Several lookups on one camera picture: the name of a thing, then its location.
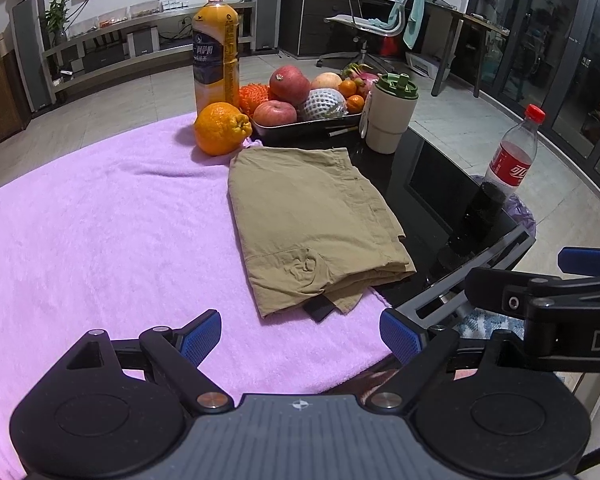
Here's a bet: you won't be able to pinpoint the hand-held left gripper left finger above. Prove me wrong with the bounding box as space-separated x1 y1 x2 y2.
67 309 236 415

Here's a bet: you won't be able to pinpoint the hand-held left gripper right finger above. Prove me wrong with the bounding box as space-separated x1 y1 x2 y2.
367 308 546 415

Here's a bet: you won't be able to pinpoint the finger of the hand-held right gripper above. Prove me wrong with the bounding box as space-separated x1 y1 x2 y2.
557 246 600 277
464 266 600 318

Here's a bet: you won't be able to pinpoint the khaki shorts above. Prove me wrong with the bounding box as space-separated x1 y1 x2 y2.
227 146 417 323

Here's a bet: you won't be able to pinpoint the blue white rug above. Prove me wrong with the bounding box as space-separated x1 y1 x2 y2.
452 307 528 341

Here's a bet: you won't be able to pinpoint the purple plastic bag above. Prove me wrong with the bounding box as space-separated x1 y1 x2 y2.
472 175 538 241

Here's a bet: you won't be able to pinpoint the cola bottle with red cap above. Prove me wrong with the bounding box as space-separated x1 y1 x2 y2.
462 104 547 241

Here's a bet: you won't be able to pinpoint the pink towel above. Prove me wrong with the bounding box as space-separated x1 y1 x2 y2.
0 112 396 480

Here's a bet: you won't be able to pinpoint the white cup with green lid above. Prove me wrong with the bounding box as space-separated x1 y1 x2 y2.
362 72 420 155

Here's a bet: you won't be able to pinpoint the glass sliding door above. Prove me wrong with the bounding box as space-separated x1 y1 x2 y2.
472 0 600 196

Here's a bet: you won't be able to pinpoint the large orange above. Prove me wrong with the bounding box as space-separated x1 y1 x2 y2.
194 102 253 157

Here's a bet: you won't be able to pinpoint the metal fruit tray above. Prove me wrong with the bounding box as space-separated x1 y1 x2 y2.
250 110 366 147

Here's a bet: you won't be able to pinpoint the white box under desk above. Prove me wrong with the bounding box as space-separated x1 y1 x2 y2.
406 52 453 81

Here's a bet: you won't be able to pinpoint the small red apple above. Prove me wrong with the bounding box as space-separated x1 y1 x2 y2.
252 100 298 127

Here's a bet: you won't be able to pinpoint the pink dragon fruit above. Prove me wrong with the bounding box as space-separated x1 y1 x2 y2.
341 62 381 101

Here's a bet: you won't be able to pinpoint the orange spiky fruit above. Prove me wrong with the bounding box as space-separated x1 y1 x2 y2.
238 83 272 117

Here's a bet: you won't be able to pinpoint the fruit in white foam net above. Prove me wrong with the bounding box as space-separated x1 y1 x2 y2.
298 87 348 122

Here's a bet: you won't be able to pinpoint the yellow pink apple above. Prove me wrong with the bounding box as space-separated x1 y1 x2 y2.
310 72 343 92

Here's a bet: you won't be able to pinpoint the large red apple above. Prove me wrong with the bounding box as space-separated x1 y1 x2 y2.
269 65 312 107

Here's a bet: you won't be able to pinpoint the dark desk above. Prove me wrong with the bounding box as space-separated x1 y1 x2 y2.
345 0 511 98

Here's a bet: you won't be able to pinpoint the teal towel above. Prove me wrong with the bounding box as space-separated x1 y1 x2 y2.
382 0 428 51

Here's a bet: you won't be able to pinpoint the orange juice bottle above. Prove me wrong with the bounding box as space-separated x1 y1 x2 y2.
191 0 242 116

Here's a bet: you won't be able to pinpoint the grey office chair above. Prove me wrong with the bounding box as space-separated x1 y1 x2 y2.
317 0 428 71

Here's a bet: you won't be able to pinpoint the grey shelf speaker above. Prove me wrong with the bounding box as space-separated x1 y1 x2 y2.
126 27 161 58

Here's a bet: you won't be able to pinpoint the wooden cabinet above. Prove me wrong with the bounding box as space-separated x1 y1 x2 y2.
0 50 31 153

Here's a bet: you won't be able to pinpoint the black low cabinet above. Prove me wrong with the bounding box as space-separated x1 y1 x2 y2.
282 0 361 58

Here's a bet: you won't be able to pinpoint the grey television stand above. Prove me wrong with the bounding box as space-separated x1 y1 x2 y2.
42 0 257 93

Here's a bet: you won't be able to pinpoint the grey tower speaker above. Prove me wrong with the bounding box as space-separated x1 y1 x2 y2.
245 0 286 53
11 0 56 113

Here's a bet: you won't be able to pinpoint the green potted plant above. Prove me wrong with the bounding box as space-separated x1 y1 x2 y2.
40 0 71 46

